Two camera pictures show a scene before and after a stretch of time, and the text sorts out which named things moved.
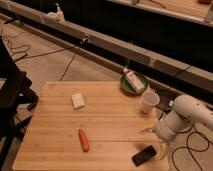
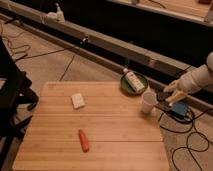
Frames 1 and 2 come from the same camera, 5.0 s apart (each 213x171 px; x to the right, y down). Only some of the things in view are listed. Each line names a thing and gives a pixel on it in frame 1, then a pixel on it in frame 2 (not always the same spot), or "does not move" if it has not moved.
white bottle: (136, 84) does not move
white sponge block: (77, 100) does not move
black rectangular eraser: (143, 155) -> (161, 96)
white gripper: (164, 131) -> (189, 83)
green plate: (128, 88) does not move
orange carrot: (83, 139) does not move
